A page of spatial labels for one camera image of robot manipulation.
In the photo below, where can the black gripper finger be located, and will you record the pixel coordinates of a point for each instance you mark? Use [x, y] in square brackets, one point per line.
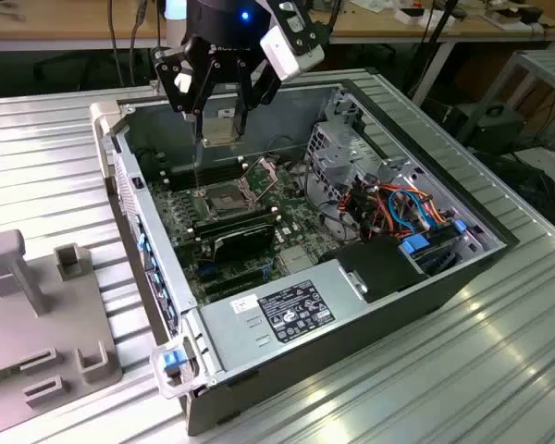
[166, 69]
[259, 83]

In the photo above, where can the silver CPU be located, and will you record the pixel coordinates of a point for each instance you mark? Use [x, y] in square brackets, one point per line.
[219, 131]

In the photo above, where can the CPU socket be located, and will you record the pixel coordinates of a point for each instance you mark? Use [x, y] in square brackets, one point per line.
[224, 201]

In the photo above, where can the black expansion slot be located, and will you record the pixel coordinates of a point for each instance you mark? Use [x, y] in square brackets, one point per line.
[236, 287]
[233, 277]

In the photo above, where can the wooden desk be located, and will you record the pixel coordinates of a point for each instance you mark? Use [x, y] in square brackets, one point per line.
[74, 23]

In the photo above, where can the silver drive cage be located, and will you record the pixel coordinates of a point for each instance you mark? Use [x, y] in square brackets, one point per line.
[337, 162]

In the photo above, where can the installed RAM stick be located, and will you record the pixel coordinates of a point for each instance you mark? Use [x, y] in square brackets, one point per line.
[238, 225]

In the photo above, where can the green motherboard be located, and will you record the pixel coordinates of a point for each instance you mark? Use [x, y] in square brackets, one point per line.
[300, 222]

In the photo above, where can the white box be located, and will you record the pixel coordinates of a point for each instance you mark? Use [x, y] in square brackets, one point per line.
[425, 16]

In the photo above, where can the silver chipset heatsink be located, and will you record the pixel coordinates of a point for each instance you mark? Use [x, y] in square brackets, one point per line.
[298, 260]

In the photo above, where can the blue pin header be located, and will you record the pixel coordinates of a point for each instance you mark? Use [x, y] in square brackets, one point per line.
[205, 267]

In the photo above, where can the black plastic shroud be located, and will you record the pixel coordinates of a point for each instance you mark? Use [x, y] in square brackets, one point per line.
[384, 268]

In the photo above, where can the blue disk carrier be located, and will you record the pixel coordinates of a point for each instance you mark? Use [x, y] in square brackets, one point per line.
[416, 244]

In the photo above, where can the silver power supply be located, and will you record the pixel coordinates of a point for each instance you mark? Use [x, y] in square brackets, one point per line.
[240, 333]

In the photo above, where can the brown box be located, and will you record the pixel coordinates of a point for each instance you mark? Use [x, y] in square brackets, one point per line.
[501, 18]

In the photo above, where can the open grey PC case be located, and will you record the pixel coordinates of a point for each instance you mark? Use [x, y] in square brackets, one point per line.
[351, 356]

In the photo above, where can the grey parts rack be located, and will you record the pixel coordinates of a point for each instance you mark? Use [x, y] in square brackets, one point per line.
[28, 324]

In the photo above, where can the blue case latch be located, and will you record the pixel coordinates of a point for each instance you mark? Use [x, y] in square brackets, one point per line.
[172, 361]

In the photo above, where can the green spare RAM stick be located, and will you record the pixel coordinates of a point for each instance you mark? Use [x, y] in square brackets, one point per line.
[0, 375]

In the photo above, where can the small white wrist camera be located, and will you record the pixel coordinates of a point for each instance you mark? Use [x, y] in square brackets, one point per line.
[181, 82]

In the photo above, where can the large white wrist camera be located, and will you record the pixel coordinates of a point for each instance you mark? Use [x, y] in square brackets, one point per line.
[282, 51]

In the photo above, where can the grey metal shelf frame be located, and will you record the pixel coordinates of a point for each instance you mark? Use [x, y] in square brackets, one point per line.
[536, 69]

